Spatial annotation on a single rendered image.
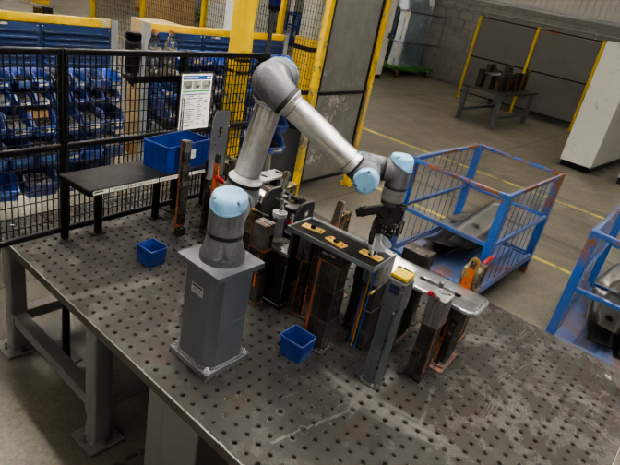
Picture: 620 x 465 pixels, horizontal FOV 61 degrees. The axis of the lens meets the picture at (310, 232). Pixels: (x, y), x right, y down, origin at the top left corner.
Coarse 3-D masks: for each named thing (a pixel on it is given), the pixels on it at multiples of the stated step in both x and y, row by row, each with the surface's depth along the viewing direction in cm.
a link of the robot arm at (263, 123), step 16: (288, 64) 157; (256, 96) 161; (256, 112) 164; (272, 112) 163; (256, 128) 165; (272, 128) 167; (256, 144) 167; (240, 160) 171; (256, 160) 170; (240, 176) 172; (256, 176) 174; (256, 192) 176
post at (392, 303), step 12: (408, 288) 174; (384, 300) 178; (396, 300) 175; (408, 300) 179; (384, 312) 180; (396, 312) 176; (384, 324) 181; (396, 324) 181; (384, 336) 182; (372, 348) 187; (384, 348) 183; (372, 360) 188; (384, 360) 187; (372, 372) 189; (372, 384) 190
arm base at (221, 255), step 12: (204, 240) 170; (216, 240) 166; (228, 240) 166; (240, 240) 169; (204, 252) 168; (216, 252) 166; (228, 252) 167; (240, 252) 170; (216, 264) 167; (228, 264) 168; (240, 264) 171
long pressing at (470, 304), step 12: (264, 192) 260; (336, 228) 237; (360, 240) 230; (396, 264) 216; (408, 264) 218; (420, 276) 210; (432, 276) 212; (420, 288) 201; (432, 288) 203; (444, 288) 205; (456, 288) 207; (456, 300) 198; (468, 300) 200; (480, 300) 202; (468, 312) 191; (480, 312) 194
